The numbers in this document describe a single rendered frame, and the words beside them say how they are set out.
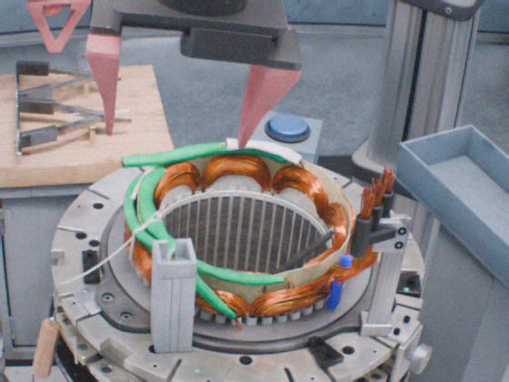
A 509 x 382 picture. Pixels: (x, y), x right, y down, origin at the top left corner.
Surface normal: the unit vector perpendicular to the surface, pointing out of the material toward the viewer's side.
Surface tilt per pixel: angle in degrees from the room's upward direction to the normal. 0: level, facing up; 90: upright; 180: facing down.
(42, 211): 90
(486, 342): 90
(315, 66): 0
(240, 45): 88
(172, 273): 90
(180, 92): 0
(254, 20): 5
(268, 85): 109
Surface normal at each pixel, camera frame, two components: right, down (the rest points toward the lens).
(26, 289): 0.21, 0.59
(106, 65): 0.00, 0.82
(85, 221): 0.09, -0.81
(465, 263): -0.86, 0.23
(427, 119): -0.46, 0.49
